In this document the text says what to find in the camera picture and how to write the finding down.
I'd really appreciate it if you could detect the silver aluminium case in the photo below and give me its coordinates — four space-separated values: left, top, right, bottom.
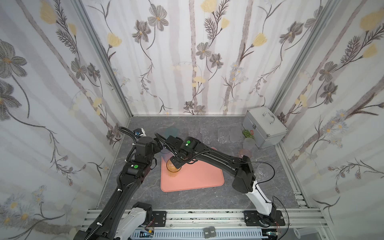
243 107 288 149

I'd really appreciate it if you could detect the green small box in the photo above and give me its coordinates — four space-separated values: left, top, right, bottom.
242 130 254 139

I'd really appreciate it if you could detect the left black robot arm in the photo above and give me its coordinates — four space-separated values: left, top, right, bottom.
74 127 163 240

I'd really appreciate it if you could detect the pink translucent cup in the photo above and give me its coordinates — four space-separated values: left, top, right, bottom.
239 149 252 159

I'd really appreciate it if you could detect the pink rectangular tray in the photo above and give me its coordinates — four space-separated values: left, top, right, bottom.
161 159 225 193

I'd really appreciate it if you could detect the blue translucent cup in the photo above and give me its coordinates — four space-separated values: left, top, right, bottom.
160 149 173 163

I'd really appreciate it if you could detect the white cable duct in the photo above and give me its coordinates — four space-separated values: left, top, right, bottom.
130 229 269 240

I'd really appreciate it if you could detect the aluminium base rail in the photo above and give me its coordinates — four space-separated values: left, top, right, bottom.
83 208 328 233

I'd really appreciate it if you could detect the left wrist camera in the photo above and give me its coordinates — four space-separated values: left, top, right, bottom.
134 128 147 138

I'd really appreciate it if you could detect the amber translucent cup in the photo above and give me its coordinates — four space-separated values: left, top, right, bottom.
166 159 182 178

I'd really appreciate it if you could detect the teal textured cup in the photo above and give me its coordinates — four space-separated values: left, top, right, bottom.
164 126 179 139

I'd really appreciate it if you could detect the clear faceted glass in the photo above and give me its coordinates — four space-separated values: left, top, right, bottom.
199 120 213 145
256 164 274 183
217 128 230 144

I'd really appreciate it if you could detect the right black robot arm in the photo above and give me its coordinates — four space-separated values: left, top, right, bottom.
156 134 288 228

